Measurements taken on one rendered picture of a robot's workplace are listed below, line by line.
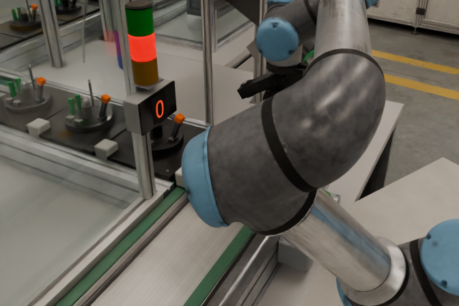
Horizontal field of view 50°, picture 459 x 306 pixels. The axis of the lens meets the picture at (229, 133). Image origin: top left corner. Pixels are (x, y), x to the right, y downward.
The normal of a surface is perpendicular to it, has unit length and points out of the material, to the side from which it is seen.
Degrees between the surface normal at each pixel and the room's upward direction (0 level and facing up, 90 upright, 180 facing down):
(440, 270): 39
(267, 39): 90
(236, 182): 79
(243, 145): 55
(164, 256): 0
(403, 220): 0
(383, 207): 0
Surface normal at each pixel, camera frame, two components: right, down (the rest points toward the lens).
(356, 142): 0.58, 0.25
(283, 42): -0.22, 0.51
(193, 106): -0.01, -0.85
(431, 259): -0.48, -0.44
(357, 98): 0.34, -0.29
